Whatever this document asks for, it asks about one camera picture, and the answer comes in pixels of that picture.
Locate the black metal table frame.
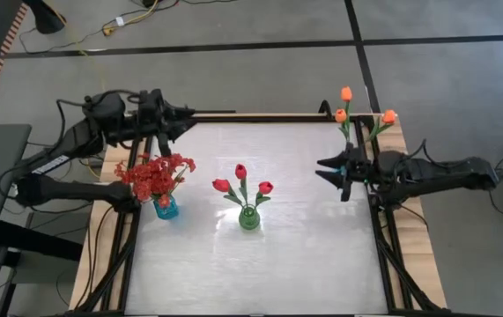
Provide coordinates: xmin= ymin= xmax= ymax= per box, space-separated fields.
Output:
xmin=69 ymin=105 xmax=448 ymax=317

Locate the black floor stand base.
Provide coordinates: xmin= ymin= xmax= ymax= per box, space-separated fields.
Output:
xmin=21 ymin=0 xmax=67 ymax=35

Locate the large blue glass vase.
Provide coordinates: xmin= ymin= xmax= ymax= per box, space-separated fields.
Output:
xmin=152 ymin=195 xmax=181 ymax=220

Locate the thin yellow floor cable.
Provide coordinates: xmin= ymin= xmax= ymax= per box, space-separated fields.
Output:
xmin=55 ymin=0 xmax=107 ymax=89

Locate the black desk leg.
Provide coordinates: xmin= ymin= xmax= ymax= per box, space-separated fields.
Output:
xmin=0 ymin=218 xmax=85 ymax=262

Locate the yellow cable with plug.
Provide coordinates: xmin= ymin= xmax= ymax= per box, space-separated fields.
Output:
xmin=102 ymin=0 xmax=160 ymax=36

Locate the orange artificial tulip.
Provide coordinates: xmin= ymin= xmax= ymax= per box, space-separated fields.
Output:
xmin=340 ymin=85 xmax=354 ymax=133
xmin=366 ymin=109 xmax=397 ymax=144
xmin=334 ymin=108 xmax=352 ymax=144

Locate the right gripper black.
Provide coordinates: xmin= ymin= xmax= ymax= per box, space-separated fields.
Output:
xmin=314 ymin=142 xmax=373 ymax=203

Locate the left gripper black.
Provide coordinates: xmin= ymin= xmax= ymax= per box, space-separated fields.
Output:
xmin=138 ymin=88 xmax=199 ymax=158

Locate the green glass vase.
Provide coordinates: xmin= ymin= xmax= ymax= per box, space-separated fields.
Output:
xmin=238 ymin=204 xmax=262 ymax=231

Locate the black floor cable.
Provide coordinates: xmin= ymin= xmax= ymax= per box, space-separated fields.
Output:
xmin=18 ymin=0 xmax=181 ymax=55

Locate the red artificial tulip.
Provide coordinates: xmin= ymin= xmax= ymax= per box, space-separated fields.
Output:
xmin=211 ymin=178 xmax=246 ymax=208
xmin=234 ymin=163 xmax=250 ymax=208
xmin=253 ymin=181 xmax=275 ymax=208

